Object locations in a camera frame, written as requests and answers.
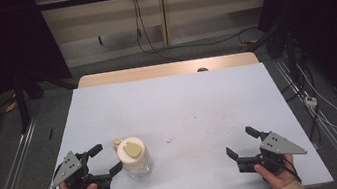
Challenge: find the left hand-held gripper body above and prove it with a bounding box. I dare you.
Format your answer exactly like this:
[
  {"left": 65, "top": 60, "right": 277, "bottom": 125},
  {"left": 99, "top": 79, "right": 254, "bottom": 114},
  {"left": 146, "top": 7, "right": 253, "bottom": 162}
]
[{"left": 46, "top": 145, "right": 115, "bottom": 189}]

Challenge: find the black metal stand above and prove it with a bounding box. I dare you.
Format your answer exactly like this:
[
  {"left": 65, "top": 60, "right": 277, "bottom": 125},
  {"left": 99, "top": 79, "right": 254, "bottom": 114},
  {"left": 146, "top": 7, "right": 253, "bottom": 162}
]
[{"left": 11, "top": 74, "right": 34, "bottom": 135}]

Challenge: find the black floor cable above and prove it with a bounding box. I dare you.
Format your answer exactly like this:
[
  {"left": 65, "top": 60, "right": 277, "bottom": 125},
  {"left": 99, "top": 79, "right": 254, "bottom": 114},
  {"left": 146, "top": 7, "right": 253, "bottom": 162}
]
[{"left": 154, "top": 25, "right": 263, "bottom": 60}]

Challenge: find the white cable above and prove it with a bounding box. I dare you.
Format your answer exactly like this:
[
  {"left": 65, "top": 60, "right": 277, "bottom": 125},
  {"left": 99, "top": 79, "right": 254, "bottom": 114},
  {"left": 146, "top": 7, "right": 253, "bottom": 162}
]
[{"left": 296, "top": 58, "right": 337, "bottom": 136}]

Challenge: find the small black stick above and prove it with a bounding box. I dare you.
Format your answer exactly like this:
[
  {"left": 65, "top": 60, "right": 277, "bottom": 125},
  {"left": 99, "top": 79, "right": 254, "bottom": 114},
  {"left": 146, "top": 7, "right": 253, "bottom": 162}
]
[{"left": 46, "top": 128, "right": 56, "bottom": 142}]

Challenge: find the person's right hand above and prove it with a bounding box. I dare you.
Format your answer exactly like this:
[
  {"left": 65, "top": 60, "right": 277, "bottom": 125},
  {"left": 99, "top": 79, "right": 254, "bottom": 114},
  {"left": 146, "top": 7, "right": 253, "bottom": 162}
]
[{"left": 252, "top": 152, "right": 301, "bottom": 189}]

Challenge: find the clear glass jar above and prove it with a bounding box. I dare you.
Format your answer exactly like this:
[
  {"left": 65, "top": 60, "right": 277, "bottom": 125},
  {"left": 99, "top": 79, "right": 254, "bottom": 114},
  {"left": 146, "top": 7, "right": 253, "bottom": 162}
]
[{"left": 123, "top": 159, "right": 154, "bottom": 182}]

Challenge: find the white power plug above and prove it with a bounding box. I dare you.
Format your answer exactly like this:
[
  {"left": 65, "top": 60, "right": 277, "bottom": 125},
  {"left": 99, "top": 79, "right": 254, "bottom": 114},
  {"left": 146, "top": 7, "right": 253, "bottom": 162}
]
[{"left": 303, "top": 95, "right": 319, "bottom": 110}]

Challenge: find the wooden table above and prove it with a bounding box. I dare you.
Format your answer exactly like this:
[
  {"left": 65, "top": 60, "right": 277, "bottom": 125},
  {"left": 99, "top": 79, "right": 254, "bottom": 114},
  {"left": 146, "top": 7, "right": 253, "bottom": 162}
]
[{"left": 76, "top": 49, "right": 260, "bottom": 91}]

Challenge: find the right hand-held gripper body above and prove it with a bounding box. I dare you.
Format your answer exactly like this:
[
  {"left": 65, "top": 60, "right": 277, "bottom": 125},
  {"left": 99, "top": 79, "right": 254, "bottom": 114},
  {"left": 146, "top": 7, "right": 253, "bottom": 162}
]
[{"left": 233, "top": 126, "right": 311, "bottom": 178}]

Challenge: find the black hanging cable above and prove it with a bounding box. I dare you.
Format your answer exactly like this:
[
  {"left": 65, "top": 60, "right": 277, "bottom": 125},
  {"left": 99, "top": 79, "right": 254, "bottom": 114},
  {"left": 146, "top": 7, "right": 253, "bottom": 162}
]
[{"left": 129, "top": 0, "right": 186, "bottom": 68}]

